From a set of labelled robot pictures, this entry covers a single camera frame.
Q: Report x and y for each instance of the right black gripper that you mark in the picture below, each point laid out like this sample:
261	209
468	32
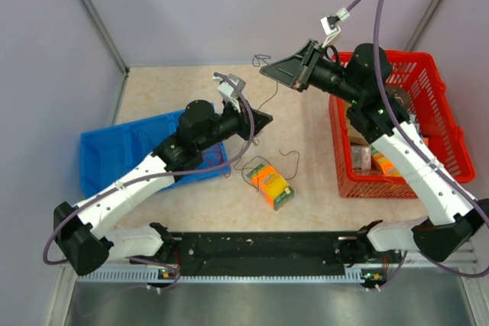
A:
296	70

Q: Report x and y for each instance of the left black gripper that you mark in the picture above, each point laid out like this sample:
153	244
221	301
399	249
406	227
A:
245	121

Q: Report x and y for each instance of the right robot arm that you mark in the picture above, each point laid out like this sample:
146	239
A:
453	214

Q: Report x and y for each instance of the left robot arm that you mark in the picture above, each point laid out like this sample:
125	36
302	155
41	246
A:
85	232

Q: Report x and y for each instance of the orange sponge package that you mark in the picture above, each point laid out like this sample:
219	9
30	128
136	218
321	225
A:
274	188

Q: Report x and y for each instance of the brown round lid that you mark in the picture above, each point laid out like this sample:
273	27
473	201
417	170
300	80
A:
398	97

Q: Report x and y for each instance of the red plastic basket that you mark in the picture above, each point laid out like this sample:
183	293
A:
418	75

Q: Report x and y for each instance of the blue plastic bin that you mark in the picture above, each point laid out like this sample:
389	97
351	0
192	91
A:
109	153

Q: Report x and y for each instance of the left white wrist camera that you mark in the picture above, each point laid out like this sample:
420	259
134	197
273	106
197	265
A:
227	90

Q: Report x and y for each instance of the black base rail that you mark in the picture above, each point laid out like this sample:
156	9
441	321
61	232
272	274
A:
268	253

